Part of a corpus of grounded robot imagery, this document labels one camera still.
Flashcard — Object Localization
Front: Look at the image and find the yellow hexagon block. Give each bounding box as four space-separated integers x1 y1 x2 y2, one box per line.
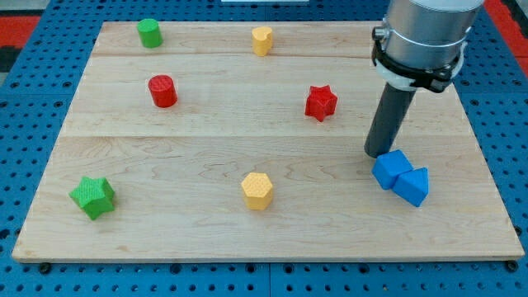
241 172 273 210

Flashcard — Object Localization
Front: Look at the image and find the blue triangle block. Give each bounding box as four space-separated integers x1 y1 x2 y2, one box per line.
392 167 429 207

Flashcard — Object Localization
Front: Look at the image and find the green cylinder block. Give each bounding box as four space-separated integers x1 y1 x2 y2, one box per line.
136 18 163 48

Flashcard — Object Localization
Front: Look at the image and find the blue cube block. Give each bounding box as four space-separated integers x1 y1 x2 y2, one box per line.
371 149 413 190

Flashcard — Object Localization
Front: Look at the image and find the red star block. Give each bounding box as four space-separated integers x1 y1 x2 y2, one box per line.
304 85 338 122

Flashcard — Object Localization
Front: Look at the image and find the green star block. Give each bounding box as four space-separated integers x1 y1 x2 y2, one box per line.
68 177 115 220

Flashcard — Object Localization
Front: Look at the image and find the red cylinder block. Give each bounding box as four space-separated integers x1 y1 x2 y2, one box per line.
148 74 178 108

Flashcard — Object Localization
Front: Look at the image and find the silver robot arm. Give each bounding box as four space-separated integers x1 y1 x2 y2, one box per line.
371 0 483 92

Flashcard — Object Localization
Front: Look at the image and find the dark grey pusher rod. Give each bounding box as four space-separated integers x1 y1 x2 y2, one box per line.
364 83 416 158

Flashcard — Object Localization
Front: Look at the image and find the light wooden board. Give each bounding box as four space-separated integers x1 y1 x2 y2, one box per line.
12 21 525 263

